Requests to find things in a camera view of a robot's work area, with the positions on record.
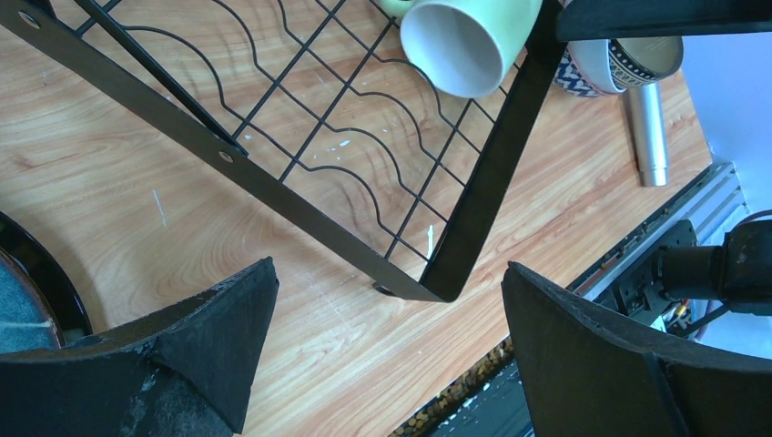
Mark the white zigzag ceramic bowl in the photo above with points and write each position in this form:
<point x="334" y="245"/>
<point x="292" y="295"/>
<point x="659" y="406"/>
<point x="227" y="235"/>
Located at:
<point x="585" y="70"/>

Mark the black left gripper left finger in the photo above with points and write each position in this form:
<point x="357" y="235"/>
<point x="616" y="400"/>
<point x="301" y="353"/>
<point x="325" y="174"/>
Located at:
<point x="185" y="370"/>

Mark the light green mug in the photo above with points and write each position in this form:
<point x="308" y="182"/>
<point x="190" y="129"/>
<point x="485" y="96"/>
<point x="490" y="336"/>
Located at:
<point x="464" y="47"/>

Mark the silver microphone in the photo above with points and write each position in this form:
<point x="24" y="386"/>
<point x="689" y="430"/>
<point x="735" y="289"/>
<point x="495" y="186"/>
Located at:
<point x="643" y="108"/>

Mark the black wire dish rack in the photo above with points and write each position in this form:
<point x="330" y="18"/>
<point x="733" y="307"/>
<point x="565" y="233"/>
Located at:
<point x="431" y="255"/>

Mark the blue-grey ceramic plate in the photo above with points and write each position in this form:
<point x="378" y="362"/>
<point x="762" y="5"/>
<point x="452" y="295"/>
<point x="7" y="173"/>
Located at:
<point x="40" y="307"/>

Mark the patterned ceramic bowl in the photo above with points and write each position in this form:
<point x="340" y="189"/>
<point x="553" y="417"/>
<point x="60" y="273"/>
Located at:
<point x="637" y="62"/>

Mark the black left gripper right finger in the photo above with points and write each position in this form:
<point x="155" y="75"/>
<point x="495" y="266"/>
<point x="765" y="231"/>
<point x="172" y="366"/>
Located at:
<point x="590" y="371"/>

